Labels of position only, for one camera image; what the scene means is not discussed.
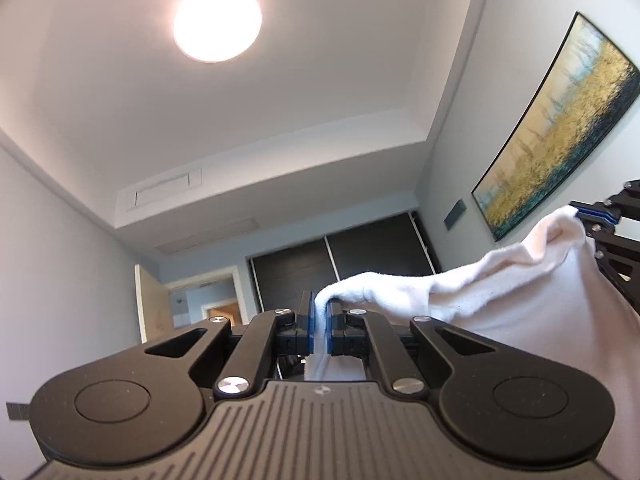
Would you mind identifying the framed gold teal painting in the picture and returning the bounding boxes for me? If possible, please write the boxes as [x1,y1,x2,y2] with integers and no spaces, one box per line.
[471,11,640,243]

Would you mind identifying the dark sliding door wardrobe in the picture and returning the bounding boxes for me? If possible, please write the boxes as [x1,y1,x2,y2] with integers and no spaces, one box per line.
[247,211,442,313]

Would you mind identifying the wooden door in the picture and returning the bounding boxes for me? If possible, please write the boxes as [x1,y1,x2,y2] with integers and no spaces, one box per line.
[133,264,174,344]

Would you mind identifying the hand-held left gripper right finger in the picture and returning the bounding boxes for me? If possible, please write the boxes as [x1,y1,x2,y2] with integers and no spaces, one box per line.
[326,300,501,396]

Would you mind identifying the round ceiling light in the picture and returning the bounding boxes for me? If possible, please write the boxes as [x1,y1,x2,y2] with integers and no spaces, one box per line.
[172,0,263,64]

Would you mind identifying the slotted ceiling air grille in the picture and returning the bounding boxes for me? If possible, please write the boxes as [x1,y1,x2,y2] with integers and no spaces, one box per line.
[154,217,257,254]

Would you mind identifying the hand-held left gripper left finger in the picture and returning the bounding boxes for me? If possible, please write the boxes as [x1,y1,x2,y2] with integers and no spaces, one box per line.
[145,291,317,400]

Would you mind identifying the white ceiling air vent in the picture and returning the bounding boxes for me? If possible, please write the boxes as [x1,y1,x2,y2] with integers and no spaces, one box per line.
[125,168,203,212]

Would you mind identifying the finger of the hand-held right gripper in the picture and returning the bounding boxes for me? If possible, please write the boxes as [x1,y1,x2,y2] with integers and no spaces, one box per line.
[570,179,640,219]
[577,211,640,311]

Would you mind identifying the white garment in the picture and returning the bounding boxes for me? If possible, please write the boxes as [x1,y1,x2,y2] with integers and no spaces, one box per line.
[304,205,640,480]

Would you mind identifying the grey wall switch panel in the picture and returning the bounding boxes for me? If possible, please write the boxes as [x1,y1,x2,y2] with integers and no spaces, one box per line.
[443,198,468,231]

